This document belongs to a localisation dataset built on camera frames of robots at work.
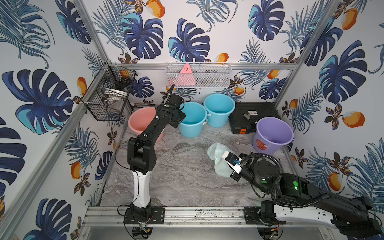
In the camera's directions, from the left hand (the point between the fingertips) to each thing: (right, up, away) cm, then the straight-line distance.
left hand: (183, 124), depth 99 cm
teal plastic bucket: (+6, -2, -7) cm, 9 cm away
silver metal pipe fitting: (+45, +6, +8) cm, 46 cm away
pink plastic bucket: (-27, +3, -4) cm, 28 cm away
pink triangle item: (+2, +28, -9) cm, 29 cm away
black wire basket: (-41, +15, -15) cm, 47 cm away
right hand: (+20, -12, -38) cm, 44 cm away
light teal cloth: (+15, -12, -41) cm, 45 cm away
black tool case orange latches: (+43, +4, +8) cm, 43 cm away
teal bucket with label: (+26, +13, +6) cm, 29 cm away
